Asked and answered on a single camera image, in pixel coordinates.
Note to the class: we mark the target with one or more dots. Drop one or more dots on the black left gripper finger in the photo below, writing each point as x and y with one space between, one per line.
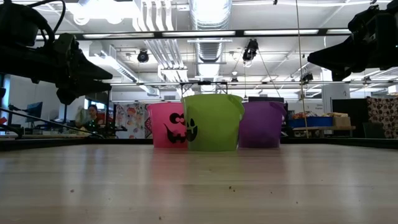
90 71
93 86

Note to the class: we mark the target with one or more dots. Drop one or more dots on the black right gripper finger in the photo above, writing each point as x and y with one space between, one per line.
332 57
342 74

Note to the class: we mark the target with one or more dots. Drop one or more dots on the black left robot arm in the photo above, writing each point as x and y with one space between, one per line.
18 62

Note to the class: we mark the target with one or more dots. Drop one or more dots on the person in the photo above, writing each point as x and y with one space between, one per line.
92 116

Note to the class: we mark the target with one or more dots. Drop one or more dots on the black partition panel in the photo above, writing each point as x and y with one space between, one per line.
357 109

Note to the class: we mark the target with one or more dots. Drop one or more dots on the cardboard box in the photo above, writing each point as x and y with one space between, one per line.
342 121

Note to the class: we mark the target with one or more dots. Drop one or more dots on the floral patterned cloth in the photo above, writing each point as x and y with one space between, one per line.
133 118

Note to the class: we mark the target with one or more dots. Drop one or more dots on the dark computer monitor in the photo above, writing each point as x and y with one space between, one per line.
35 109

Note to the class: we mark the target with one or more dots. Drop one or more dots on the blue plastic bin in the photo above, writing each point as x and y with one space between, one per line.
311 122

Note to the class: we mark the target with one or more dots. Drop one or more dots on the wooden pallet table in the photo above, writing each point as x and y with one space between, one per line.
323 128

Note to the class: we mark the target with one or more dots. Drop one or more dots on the brown dotted panel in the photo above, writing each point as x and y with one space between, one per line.
385 112

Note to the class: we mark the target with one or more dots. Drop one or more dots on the dark green chair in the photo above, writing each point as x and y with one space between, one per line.
373 130

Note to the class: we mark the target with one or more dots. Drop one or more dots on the pink jack-o-lantern bucket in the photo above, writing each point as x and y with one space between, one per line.
161 124

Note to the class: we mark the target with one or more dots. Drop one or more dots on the small red object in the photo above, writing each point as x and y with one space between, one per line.
3 120

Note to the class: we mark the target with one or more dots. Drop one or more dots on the purple jack-o-lantern bucket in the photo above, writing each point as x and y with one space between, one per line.
258 127

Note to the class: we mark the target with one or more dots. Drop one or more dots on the overhead light bar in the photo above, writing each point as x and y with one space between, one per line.
186 34

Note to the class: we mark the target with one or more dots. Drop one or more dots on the green jack-o-lantern bucket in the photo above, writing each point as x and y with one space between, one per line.
214 124

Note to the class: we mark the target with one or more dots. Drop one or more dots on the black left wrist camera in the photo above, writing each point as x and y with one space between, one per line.
66 97

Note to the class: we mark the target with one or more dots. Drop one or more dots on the black hanging camera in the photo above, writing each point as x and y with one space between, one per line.
250 51
307 77

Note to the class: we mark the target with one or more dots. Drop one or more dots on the black ceiling camera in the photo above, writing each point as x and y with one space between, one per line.
143 57

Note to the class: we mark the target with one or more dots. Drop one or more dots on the silver round ventilation duct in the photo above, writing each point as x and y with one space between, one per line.
210 49

